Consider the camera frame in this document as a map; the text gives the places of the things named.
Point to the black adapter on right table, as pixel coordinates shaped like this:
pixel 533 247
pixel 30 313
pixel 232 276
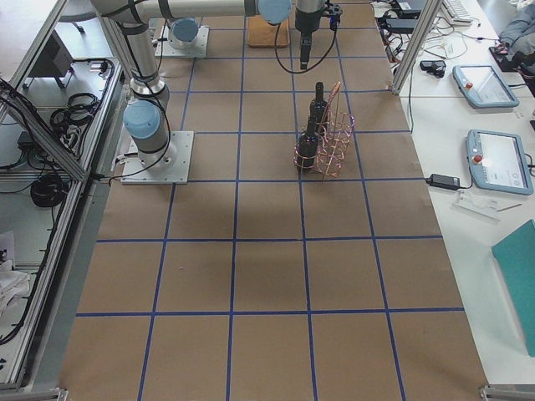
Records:
pixel 446 182

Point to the teal box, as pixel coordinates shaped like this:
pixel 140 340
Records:
pixel 515 256

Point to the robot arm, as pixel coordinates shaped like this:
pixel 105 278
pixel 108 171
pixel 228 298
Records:
pixel 183 32
pixel 132 19

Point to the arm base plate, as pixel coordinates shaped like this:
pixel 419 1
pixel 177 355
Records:
pixel 160 168
pixel 168 46

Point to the wooden tray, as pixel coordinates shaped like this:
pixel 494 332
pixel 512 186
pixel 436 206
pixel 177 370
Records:
pixel 261 34

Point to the aluminium side frame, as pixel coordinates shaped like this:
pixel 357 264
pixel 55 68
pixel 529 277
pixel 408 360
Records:
pixel 39 233

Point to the black wine bottle left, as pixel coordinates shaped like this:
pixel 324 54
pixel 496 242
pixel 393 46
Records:
pixel 318 105

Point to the black wine bottle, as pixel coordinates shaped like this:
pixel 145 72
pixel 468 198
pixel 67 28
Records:
pixel 318 105
pixel 307 146

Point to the copper wire bottle basket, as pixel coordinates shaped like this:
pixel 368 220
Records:
pixel 334 136

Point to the clear acrylic piece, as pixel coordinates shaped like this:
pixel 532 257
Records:
pixel 476 204

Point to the blue teach pendant near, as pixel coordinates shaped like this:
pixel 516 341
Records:
pixel 497 162

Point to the black wine bottle right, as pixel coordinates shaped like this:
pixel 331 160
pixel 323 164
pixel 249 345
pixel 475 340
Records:
pixel 307 146

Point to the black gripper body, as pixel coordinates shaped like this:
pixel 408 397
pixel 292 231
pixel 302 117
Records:
pixel 307 22

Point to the blue teach pendant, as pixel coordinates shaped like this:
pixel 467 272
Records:
pixel 483 87
pixel 497 162

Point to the aluminium frame post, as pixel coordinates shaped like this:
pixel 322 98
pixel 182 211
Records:
pixel 417 38

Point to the blue teach pendant far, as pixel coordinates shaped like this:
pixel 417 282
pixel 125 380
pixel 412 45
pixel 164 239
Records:
pixel 483 87

